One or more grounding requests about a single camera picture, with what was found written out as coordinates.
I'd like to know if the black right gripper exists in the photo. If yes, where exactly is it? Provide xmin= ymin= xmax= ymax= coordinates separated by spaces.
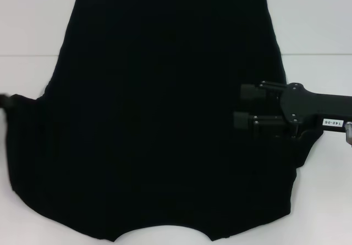
xmin=233 ymin=80 xmax=352 ymax=140

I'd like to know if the black t-shirt with FREE print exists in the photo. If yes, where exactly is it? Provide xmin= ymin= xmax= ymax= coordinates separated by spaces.
xmin=7 ymin=0 xmax=326 ymax=237

